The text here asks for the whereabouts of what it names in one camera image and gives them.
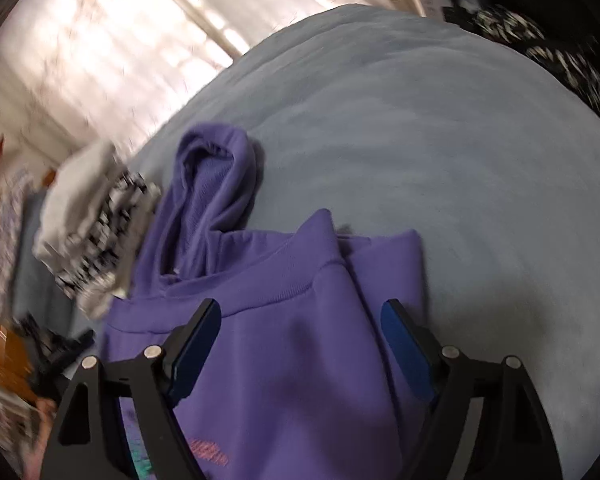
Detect purple zip hoodie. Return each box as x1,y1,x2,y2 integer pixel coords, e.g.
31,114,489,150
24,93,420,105
102,122,428,480

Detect orange wooden furniture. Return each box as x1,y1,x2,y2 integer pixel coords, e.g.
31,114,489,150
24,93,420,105
0,322,33,391

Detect black and white patterned garment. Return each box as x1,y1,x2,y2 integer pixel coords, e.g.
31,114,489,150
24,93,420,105
55,170,151,298

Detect white floral sheer curtains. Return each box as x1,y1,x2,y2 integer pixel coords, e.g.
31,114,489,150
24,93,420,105
0,0,253,186

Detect floral folded quilt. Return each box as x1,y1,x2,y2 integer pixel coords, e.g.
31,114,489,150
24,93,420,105
0,170,31,311

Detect blue-grey bed blanket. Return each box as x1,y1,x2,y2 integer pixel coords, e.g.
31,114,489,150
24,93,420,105
70,2,600,480

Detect black and white printed clothing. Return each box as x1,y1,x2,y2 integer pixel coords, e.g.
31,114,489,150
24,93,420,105
460,5,600,128

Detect person's left forearm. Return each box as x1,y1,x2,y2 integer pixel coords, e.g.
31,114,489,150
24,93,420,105
25,395,63,471

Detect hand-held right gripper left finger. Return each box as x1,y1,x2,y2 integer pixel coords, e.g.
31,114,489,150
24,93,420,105
40,298,222,480

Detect blue-grey folded quilt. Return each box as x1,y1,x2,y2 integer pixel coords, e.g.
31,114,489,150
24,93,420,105
15,195,86,341

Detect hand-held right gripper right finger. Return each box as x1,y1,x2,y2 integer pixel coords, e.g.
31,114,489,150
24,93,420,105
381,299,563,480

